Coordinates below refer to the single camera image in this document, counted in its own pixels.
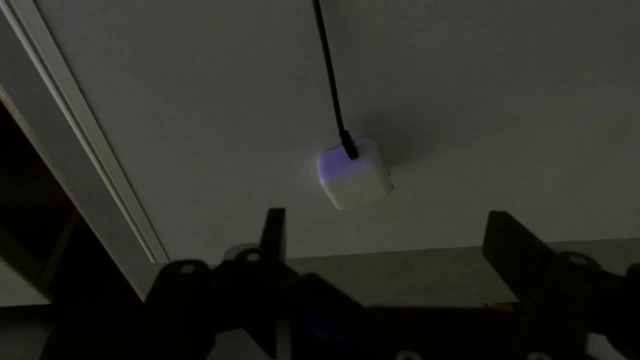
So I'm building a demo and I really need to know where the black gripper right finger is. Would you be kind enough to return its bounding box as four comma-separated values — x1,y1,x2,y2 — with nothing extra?
482,209,640,360

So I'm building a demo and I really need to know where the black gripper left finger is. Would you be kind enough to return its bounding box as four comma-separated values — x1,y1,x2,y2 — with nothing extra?
119,206,366,360

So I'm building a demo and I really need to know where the small white charger adapter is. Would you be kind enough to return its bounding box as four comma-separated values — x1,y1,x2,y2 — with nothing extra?
314,136,397,212

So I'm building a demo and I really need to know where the thin black cable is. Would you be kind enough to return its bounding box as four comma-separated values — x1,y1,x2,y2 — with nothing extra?
311,0,362,162

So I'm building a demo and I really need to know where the large white board mat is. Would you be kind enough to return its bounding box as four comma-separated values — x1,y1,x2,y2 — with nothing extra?
0,0,640,268

